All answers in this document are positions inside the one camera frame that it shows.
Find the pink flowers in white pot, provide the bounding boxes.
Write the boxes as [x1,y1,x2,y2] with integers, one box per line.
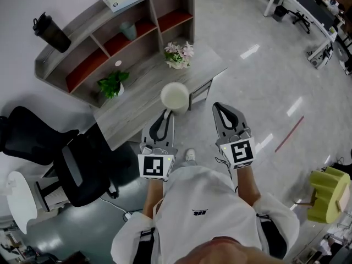
[163,40,195,70]

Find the grey wooden desk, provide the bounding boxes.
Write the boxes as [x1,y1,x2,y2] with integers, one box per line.
[92,41,229,151]

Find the grey-green cup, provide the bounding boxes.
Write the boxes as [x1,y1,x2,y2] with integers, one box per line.
[119,21,138,42]

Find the white round side table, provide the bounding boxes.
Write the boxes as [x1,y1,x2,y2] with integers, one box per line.
[4,170,39,235]

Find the person's white shoe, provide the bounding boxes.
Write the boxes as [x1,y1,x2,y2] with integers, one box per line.
[184,147,197,163]

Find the black office chair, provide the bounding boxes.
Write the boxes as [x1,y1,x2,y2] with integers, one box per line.
[0,106,133,208]

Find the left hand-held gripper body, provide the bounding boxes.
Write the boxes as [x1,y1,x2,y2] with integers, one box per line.
[137,141,178,183]

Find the long white office desk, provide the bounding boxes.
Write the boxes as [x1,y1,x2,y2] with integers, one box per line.
[263,0,339,62]

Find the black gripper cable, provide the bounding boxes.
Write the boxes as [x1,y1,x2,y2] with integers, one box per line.
[215,156,239,194]

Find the grey wooden shelf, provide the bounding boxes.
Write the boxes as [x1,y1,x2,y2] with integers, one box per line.
[34,0,196,110]

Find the person's left forearm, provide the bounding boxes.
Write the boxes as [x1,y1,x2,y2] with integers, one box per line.
[142,178,166,220]

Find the green stool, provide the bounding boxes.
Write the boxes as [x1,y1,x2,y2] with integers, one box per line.
[306,166,352,225]

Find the red floor tape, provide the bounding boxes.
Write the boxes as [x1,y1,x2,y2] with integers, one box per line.
[274,115,305,153]

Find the black waste bin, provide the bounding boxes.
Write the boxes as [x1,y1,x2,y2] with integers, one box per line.
[273,4,288,22]

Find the black swivel chair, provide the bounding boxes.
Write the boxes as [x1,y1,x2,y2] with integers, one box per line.
[287,8,314,35]

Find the person's right forearm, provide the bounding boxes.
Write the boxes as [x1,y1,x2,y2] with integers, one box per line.
[235,164,262,206]

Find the person's white shirt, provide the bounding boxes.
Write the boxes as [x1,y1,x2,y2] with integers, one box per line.
[110,166,301,264]

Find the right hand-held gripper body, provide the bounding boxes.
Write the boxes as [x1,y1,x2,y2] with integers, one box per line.
[215,127,257,171]

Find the green plant in white pot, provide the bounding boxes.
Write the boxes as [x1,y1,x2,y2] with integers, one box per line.
[96,70,130,100]

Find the black tumbler bottle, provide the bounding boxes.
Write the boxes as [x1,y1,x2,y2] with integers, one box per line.
[32,12,73,54]

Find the white cup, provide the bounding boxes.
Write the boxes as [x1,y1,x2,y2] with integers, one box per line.
[159,81,191,121]

